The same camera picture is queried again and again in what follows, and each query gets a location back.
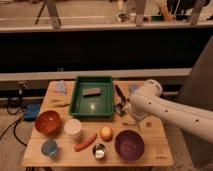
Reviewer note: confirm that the metal fork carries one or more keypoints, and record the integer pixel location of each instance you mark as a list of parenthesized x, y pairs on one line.
[(132, 124)]

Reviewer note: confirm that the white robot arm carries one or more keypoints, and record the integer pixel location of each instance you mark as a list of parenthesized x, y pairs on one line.
[(146, 100)]

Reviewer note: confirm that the green plastic tray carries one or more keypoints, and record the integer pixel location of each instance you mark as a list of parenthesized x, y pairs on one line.
[(93, 107)]

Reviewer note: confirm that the dark sponge block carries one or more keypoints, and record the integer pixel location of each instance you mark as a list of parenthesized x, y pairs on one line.
[(91, 92)]

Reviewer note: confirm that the dark metal clip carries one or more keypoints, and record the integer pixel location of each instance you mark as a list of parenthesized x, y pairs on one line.
[(121, 109)]

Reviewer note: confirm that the blue cloth right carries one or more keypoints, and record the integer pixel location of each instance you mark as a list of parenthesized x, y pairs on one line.
[(133, 88)]

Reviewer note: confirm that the blue cloth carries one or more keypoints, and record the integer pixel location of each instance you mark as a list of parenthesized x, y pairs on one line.
[(133, 88), (60, 87)]

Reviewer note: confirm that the yellow apple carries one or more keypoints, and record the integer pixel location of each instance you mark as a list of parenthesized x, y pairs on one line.
[(106, 133)]

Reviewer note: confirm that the blue cloth left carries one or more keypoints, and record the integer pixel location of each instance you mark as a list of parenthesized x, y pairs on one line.
[(60, 87)]

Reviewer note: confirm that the white cup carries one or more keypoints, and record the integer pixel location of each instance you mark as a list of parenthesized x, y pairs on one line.
[(73, 127)]

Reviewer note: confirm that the yellow banana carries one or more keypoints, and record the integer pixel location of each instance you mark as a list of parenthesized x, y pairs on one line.
[(58, 103)]

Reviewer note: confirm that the purple bowl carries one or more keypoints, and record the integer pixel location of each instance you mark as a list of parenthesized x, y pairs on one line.
[(129, 145)]

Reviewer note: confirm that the orange carrot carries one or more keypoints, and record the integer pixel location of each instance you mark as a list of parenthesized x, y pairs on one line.
[(85, 143)]

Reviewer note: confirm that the small metal cup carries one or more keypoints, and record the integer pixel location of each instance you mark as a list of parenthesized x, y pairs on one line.
[(99, 151)]

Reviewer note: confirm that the orange bowl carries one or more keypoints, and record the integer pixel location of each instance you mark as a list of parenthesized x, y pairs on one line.
[(48, 123)]

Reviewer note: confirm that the blue box on floor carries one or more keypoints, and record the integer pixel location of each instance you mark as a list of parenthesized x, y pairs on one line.
[(31, 112)]

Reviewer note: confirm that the blue cup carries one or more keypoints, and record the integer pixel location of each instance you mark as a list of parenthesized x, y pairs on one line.
[(50, 148)]

